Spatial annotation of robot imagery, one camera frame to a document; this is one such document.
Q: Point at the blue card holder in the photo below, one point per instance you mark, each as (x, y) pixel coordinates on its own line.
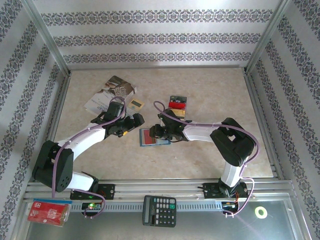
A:
(162, 143)

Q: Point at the plain red card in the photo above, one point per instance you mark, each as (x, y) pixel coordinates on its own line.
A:
(147, 137)

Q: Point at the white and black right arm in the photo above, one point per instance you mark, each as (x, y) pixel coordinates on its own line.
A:
(200, 131)

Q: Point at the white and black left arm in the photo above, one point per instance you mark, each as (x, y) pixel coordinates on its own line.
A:
(85, 140)

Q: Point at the plain gold card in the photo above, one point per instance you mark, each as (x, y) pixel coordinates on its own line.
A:
(180, 113)

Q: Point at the red VIP card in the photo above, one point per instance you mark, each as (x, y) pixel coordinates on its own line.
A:
(178, 105)

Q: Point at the dark picture card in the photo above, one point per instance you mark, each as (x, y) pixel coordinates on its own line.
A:
(178, 99)

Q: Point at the small gold silver calculator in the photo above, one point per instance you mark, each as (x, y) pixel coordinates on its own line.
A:
(136, 104)

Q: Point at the photo cover book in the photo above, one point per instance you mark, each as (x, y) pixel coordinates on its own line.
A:
(112, 86)

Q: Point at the controller board with LED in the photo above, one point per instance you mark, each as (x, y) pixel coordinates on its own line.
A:
(228, 205)
(91, 206)

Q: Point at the black desk calculator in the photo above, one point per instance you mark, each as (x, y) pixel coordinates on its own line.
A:
(160, 212)

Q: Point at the grey metal sheet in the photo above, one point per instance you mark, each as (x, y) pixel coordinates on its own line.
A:
(212, 225)

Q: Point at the red packet in clear pouch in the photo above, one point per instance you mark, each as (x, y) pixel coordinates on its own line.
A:
(47, 213)

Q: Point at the green tape roll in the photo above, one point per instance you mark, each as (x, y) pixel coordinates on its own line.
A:
(256, 212)

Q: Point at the aluminium mounting rail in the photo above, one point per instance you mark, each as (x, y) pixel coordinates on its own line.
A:
(162, 187)

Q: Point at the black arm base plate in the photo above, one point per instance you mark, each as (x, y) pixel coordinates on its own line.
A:
(210, 191)
(107, 191)

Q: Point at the aluminium side rail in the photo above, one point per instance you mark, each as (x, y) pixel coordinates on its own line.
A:
(59, 105)
(257, 105)

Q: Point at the aluminium back rail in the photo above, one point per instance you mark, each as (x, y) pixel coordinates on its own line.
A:
(155, 67)

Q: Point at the aluminium frame post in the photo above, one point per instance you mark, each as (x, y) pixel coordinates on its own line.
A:
(45, 35)
(267, 35)

